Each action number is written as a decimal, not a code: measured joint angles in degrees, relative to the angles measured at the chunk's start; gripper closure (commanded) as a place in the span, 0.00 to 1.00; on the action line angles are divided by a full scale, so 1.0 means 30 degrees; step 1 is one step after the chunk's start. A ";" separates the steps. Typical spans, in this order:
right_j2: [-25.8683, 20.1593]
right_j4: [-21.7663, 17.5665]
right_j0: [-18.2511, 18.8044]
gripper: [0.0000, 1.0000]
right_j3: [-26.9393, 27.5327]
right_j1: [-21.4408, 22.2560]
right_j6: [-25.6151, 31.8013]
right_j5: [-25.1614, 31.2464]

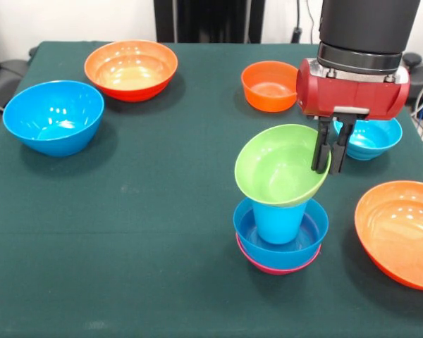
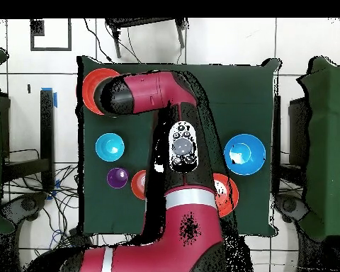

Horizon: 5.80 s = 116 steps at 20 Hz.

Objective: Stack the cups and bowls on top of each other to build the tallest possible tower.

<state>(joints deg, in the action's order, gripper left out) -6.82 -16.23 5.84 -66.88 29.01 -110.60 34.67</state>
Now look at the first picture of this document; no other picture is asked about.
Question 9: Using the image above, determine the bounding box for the blue cup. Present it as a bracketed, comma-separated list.
[252, 200, 308, 246]

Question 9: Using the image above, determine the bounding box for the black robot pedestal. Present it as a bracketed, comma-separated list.
[153, 0, 265, 44]

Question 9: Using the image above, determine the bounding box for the black cable with plug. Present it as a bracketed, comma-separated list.
[290, 0, 317, 44]

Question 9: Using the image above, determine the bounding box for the small orange bowl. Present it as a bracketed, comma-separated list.
[240, 61, 300, 113]

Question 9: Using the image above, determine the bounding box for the dark grey pedestal foot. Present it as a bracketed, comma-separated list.
[403, 52, 423, 108]

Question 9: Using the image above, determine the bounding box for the dark green tablecloth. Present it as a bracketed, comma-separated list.
[0, 41, 423, 338]

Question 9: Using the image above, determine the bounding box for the light blue ribbed bowl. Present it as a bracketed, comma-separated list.
[333, 118, 403, 161]

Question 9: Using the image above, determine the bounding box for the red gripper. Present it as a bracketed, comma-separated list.
[295, 58, 411, 175]

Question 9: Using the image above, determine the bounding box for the pink bowl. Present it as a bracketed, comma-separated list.
[235, 232, 322, 276]

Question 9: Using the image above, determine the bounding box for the green ribbed bowl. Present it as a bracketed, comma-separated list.
[234, 123, 332, 208]

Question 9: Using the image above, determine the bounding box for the medium blue bowl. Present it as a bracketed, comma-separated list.
[233, 197, 330, 271]

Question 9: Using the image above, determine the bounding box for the large orange bowl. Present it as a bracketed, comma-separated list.
[354, 180, 423, 292]
[84, 39, 179, 103]

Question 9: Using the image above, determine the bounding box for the large blue bowl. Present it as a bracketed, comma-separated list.
[2, 80, 106, 158]

